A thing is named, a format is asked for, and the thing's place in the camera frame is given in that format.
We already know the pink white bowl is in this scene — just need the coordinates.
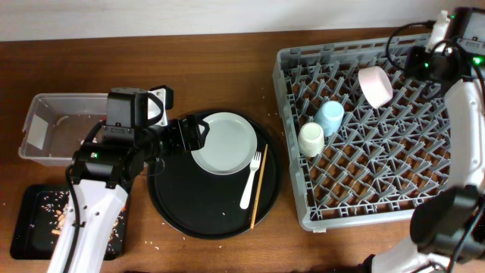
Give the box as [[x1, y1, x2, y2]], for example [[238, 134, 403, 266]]
[[358, 66, 393, 109]]

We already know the clear plastic bin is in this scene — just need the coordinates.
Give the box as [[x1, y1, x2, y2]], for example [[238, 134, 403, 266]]
[[18, 93, 107, 167]]

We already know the white plastic fork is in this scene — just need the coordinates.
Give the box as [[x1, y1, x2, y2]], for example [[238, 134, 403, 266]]
[[239, 152, 262, 210]]

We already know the pale grey plate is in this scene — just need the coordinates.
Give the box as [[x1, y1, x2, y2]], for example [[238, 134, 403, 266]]
[[192, 112, 258, 175]]

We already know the light blue plastic cup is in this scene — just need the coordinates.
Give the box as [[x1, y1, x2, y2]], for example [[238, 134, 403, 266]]
[[314, 100, 345, 137]]

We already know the cream white cup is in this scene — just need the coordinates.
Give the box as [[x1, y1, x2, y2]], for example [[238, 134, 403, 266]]
[[298, 122, 325, 158]]

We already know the black rectangular tray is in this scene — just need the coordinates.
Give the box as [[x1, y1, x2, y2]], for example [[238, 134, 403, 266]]
[[9, 184, 130, 262]]

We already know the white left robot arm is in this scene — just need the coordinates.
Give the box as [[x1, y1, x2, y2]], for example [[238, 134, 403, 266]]
[[48, 87, 210, 272]]

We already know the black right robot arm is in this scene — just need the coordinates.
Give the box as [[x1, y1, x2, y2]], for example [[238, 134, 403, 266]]
[[359, 7, 484, 272]]

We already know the round black tray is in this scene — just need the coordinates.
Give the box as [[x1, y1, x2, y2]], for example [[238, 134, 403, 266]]
[[146, 112, 283, 240]]

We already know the wooden chopstick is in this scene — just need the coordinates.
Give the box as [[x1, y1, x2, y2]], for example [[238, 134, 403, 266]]
[[250, 144, 268, 230]]

